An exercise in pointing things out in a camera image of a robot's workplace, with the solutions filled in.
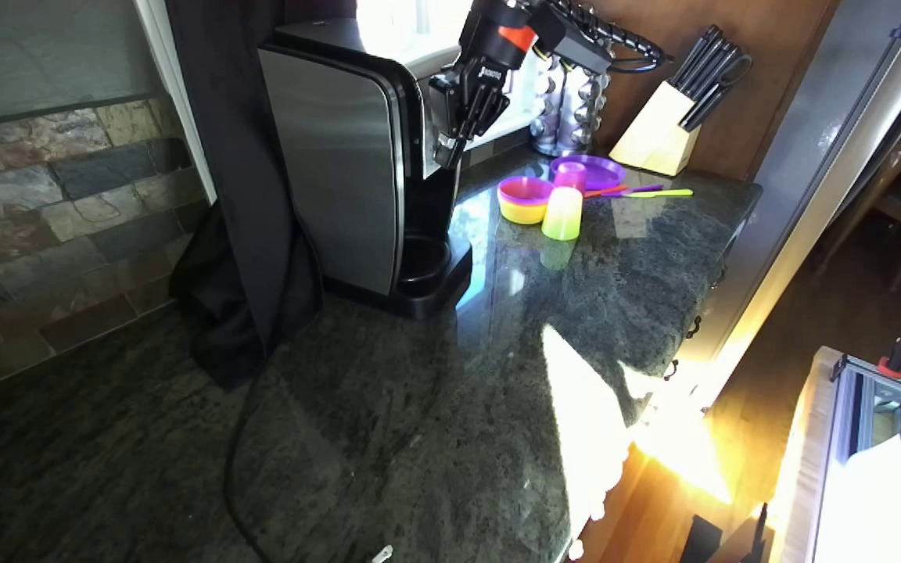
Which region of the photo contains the black handled knife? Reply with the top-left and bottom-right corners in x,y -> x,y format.
684,42 -> 742,107
679,53 -> 751,136
671,26 -> 725,94

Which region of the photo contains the magenta plastic cup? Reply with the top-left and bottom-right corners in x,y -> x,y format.
555,156 -> 589,192

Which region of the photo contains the yellow-green plastic cup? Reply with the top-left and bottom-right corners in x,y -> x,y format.
542,185 -> 586,244

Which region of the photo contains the purple plastic spoon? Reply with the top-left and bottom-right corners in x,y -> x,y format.
586,183 -> 673,204

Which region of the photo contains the dark fabric curtain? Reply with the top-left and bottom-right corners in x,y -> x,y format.
162,0 -> 362,390

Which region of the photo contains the chrome spice rack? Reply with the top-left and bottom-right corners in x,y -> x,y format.
529,44 -> 622,161

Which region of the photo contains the purple plastic plate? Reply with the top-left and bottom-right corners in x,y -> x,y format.
547,152 -> 628,201

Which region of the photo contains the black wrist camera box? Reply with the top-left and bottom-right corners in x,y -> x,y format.
529,2 -> 614,75

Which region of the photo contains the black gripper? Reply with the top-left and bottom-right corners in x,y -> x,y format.
454,0 -> 547,144

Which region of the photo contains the stainless steel black coffee maker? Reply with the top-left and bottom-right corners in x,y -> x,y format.
254,15 -> 480,324

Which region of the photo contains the green plastic fork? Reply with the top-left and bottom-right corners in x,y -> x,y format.
620,185 -> 698,204

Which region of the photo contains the pink and yellow bowl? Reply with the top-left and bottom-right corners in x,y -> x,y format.
494,172 -> 556,228

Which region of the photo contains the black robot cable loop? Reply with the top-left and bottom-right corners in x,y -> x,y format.
573,0 -> 677,80

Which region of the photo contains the white window frame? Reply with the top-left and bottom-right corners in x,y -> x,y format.
354,0 -> 559,152

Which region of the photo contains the black power cable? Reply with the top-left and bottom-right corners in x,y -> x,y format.
219,370 -> 278,563

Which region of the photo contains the black grey equipment box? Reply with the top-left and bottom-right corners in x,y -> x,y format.
831,349 -> 901,472

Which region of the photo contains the wooden knife block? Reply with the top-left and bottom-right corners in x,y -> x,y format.
607,80 -> 705,180

